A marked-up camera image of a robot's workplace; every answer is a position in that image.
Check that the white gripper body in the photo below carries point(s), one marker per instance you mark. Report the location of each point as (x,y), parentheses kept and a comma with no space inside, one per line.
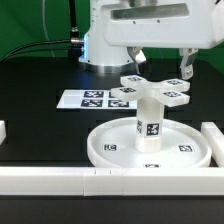
(167,24)

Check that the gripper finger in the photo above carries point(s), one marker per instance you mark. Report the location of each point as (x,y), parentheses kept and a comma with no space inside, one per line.
(135,58)
(188,56)

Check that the white cross-shaped table base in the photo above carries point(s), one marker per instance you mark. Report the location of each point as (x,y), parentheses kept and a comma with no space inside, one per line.
(168,92)

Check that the white round table top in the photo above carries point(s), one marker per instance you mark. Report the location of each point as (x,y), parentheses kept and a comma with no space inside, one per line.
(112,144)

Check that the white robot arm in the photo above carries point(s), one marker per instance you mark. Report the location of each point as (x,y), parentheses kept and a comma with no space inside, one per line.
(98,54)

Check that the white marker plate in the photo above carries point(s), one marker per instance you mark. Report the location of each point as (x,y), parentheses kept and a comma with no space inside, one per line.
(92,99)

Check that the white right fence bar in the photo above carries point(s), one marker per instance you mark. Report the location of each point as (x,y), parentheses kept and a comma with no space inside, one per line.
(215,139)

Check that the white fence bar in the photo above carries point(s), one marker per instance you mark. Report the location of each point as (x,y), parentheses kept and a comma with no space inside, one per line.
(215,139)
(2,131)
(110,181)

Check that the white left fence bar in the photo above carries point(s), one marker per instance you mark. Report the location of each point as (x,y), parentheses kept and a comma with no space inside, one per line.
(2,131)

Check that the white front fence bar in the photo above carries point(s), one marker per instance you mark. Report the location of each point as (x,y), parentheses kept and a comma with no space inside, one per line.
(110,181)

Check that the black vertical cable connector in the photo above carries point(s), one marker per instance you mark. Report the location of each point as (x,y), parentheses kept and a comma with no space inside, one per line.
(73,22)

